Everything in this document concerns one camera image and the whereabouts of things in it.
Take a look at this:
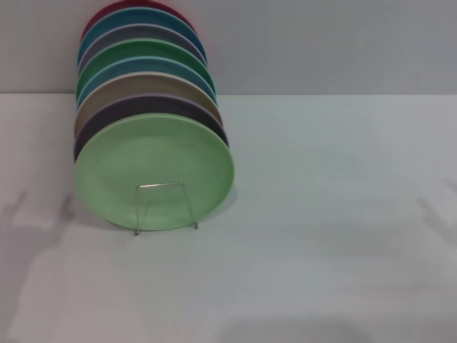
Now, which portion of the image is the dark green plate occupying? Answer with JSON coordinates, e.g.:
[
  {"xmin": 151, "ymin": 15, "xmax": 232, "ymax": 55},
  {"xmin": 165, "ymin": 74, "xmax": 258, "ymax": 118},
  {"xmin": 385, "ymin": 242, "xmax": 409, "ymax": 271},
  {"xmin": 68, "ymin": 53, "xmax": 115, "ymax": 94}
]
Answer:
[{"xmin": 75, "ymin": 39, "xmax": 215, "ymax": 97}]

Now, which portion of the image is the beige plate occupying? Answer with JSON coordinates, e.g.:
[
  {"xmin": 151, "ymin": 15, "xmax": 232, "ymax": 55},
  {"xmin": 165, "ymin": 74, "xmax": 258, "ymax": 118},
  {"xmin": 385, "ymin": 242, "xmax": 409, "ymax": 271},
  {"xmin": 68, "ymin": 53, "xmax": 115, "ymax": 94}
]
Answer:
[{"xmin": 74, "ymin": 71, "xmax": 224, "ymax": 140}]

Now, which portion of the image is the teal plate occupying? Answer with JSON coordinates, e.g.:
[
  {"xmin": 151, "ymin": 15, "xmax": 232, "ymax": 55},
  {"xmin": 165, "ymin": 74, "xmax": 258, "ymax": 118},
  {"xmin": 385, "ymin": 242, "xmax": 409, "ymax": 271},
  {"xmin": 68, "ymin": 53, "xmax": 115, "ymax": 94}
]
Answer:
[{"xmin": 77, "ymin": 7, "xmax": 208, "ymax": 65}]

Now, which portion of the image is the light green plate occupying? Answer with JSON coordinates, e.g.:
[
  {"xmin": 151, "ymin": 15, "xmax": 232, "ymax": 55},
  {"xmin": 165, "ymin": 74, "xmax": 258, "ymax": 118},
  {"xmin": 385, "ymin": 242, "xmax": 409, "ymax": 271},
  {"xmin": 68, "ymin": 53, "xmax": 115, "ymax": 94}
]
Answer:
[{"xmin": 75, "ymin": 112, "xmax": 236, "ymax": 229}]

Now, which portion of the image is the light blue plate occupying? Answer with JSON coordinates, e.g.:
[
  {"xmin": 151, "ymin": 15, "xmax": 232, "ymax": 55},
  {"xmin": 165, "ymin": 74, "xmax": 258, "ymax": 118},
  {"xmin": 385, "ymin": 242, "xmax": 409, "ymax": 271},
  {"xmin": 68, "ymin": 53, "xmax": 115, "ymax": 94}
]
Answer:
[{"xmin": 75, "ymin": 56, "xmax": 218, "ymax": 105}]

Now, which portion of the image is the grey plate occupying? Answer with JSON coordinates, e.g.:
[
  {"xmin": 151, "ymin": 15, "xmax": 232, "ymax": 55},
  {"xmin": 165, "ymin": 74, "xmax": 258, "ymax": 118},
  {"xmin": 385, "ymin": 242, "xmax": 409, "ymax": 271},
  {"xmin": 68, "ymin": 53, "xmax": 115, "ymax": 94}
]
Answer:
[{"xmin": 76, "ymin": 24, "xmax": 208, "ymax": 69}]

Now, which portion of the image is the purple plate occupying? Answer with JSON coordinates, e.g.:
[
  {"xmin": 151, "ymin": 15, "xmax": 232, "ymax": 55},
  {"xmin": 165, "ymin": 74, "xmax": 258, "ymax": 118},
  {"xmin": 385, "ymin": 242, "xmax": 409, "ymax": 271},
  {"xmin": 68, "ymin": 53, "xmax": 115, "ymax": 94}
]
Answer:
[{"xmin": 73, "ymin": 93, "xmax": 230, "ymax": 165}]

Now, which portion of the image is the red plate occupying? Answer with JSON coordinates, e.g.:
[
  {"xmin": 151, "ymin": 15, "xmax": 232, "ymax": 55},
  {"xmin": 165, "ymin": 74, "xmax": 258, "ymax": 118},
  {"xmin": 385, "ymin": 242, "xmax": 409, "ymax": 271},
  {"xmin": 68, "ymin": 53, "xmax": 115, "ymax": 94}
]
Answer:
[{"xmin": 80, "ymin": 0, "xmax": 199, "ymax": 44}]

